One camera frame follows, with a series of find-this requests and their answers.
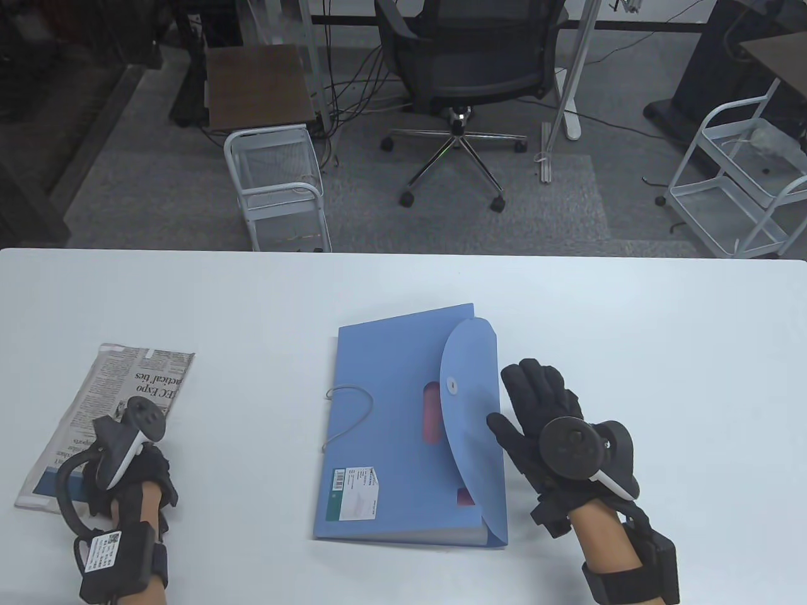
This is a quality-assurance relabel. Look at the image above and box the person's right hand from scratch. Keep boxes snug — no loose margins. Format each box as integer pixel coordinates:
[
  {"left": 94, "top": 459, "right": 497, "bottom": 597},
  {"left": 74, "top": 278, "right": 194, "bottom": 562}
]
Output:
[{"left": 487, "top": 359, "right": 639, "bottom": 538}]

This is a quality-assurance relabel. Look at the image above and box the person's left hand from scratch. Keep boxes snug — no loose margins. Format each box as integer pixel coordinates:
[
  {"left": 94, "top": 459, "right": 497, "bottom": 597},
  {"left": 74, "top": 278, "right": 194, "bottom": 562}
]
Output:
[{"left": 87, "top": 441, "right": 180, "bottom": 536}]

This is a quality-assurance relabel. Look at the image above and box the colour photo newspaper material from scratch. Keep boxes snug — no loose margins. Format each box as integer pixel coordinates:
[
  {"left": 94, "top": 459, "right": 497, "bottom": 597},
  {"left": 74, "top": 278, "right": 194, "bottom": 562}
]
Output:
[{"left": 14, "top": 343, "right": 196, "bottom": 514}]

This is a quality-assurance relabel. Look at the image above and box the pink paper envelope material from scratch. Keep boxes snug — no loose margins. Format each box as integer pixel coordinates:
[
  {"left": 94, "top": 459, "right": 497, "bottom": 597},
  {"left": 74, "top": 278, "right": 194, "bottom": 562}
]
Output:
[{"left": 421, "top": 381, "right": 476, "bottom": 508}]

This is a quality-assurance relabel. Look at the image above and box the blue accordion folder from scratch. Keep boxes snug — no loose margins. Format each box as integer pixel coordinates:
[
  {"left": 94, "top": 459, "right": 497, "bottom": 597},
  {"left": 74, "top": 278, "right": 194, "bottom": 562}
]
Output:
[{"left": 313, "top": 304, "right": 509, "bottom": 549}]

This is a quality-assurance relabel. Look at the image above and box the person's left forearm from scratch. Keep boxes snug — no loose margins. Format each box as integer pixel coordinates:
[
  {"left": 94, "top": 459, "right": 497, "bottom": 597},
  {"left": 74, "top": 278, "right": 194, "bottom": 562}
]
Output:
[{"left": 113, "top": 482, "right": 168, "bottom": 605}]

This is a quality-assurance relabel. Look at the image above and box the white black left hand controller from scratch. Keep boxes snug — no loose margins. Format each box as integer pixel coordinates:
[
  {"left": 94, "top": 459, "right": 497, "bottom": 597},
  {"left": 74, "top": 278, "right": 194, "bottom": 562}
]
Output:
[{"left": 57, "top": 397, "right": 166, "bottom": 538}]

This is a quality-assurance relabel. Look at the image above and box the white black hand controller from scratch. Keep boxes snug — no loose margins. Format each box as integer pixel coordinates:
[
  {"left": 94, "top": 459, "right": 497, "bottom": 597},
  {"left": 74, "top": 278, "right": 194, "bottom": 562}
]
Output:
[
  {"left": 539, "top": 419, "right": 639, "bottom": 502},
  {"left": 57, "top": 397, "right": 166, "bottom": 538}
]

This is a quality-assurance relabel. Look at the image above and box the white black right hand controller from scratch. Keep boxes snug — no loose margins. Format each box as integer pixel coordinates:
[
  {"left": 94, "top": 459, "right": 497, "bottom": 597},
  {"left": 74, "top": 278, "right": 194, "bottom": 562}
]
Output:
[{"left": 539, "top": 419, "right": 639, "bottom": 502}]

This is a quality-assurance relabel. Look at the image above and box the white desk leg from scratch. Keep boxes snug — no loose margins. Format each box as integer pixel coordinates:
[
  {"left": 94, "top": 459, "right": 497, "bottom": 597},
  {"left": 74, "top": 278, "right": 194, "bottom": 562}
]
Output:
[{"left": 552, "top": 0, "right": 603, "bottom": 141}]

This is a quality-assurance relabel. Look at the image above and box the black mesh office chair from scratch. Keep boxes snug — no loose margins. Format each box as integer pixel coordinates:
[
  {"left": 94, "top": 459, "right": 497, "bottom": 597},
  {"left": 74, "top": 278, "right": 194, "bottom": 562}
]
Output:
[{"left": 375, "top": 0, "right": 568, "bottom": 212}]

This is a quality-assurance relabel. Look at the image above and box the clear plastic bag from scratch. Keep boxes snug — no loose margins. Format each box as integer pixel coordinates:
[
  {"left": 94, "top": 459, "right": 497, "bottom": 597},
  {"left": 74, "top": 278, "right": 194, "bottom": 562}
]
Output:
[{"left": 725, "top": 120, "right": 807, "bottom": 174}]

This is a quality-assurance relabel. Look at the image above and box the brown wooden side table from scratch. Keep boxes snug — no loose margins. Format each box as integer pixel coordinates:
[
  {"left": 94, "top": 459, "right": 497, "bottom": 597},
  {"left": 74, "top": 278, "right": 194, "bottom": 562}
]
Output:
[{"left": 206, "top": 44, "right": 316, "bottom": 131}]

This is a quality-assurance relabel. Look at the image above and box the black metal stand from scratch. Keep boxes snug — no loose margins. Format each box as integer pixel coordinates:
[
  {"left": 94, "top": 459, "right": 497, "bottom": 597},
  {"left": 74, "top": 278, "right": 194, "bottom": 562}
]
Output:
[{"left": 169, "top": 0, "right": 210, "bottom": 129}]

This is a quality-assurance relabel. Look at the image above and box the brown desk corner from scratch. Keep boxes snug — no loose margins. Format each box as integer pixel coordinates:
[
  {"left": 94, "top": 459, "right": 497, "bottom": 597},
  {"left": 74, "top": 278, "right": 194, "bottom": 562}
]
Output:
[{"left": 739, "top": 32, "right": 807, "bottom": 83}]

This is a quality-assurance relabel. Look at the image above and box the black left wrist strap unit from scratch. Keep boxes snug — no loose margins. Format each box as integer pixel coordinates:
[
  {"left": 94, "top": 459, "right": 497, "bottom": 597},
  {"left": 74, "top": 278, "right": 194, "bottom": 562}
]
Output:
[{"left": 74, "top": 523, "right": 170, "bottom": 605}]

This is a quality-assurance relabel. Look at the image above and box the black wrist strap unit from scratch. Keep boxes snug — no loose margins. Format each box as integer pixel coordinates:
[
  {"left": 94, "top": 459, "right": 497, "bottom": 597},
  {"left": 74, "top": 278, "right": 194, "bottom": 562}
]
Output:
[
  {"left": 581, "top": 510, "right": 680, "bottom": 605},
  {"left": 74, "top": 523, "right": 170, "bottom": 605}
]

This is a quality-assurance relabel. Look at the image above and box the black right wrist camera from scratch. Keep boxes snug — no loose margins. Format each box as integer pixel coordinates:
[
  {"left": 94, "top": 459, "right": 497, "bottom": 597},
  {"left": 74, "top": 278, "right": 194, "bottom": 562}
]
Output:
[{"left": 530, "top": 492, "right": 573, "bottom": 538}]

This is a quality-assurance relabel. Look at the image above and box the black right wrist strap unit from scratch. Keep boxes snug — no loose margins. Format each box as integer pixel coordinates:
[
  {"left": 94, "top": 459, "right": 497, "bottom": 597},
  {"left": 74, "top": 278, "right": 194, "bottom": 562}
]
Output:
[{"left": 581, "top": 510, "right": 680, "bottom": 605}]

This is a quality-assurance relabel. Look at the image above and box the large white wire cart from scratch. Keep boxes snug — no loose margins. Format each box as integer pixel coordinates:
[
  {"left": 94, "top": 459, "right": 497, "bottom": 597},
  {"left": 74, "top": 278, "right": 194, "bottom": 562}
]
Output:
[{"left": 656, "top": 79, "right": 807, "bottom": 259}]

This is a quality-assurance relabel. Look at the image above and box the small white wire cart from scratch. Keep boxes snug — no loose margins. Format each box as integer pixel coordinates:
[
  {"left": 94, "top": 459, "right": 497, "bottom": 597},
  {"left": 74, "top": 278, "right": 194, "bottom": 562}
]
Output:
[{"left": 224, "top": 124, "right": 333, "bottom": 253}]

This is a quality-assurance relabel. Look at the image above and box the black floor cable bundle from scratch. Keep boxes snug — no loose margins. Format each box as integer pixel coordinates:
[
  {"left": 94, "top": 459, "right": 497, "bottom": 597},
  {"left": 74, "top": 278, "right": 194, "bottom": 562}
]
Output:
[{"left": 315, "top": 38, "right": 417, "bottom": 171}]

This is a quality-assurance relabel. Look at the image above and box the dark pedestal base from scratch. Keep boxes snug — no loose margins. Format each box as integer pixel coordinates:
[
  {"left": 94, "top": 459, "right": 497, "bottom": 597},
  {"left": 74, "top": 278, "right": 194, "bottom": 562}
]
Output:
[{"left": 643, "top": 0, "right": 807, "bottom": 142}]

